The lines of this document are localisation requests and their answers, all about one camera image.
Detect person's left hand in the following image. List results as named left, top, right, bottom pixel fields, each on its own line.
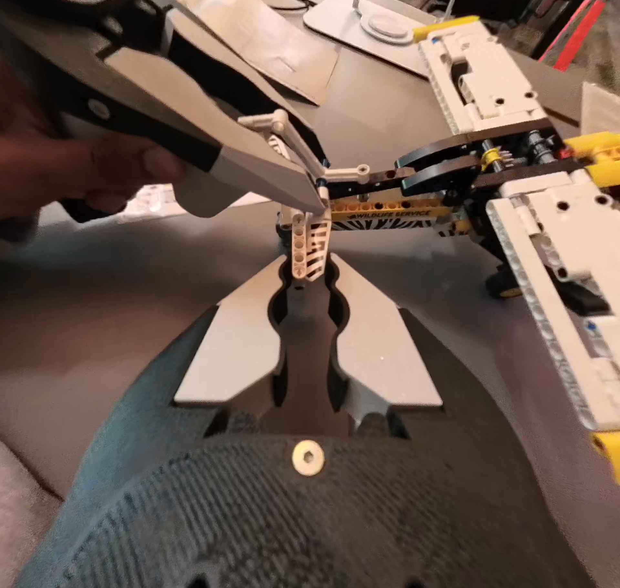
left=0, top=59, right=188, bottom=241

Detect white monitor stand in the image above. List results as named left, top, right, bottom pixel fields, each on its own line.
left=303, top=0, right=439, bottom=77

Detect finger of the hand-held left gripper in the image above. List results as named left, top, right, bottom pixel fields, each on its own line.
left=167, top=10, right=332, bottom=176
left=103, top=46, right=331, bottom=214

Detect open instruction booklet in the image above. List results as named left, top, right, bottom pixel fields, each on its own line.
left=191, top=0, right=341, bottom=108

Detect zebra striped sticker sheet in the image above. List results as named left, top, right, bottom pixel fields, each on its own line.
left=119, top=183, right=286, bottom=222

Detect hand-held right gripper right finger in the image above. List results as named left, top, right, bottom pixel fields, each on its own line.
left=328, top=253, right=444, bottom=430

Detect white yellow lego airplane model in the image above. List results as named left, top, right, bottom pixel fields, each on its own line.
left=237, top=15, right=620, bottom=484

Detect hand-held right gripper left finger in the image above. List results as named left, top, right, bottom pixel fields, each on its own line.
left=173, top=254, right=290, bottom=408

